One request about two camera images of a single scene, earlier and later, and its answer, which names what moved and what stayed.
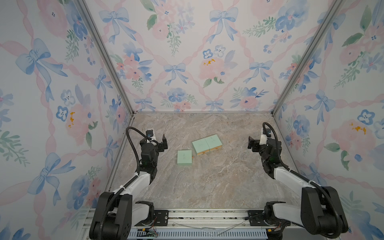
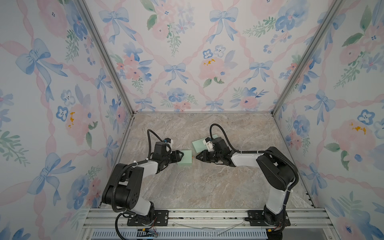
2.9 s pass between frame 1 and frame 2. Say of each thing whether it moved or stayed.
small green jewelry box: stayed
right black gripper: moved
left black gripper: moved
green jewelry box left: stayed
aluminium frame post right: stayed
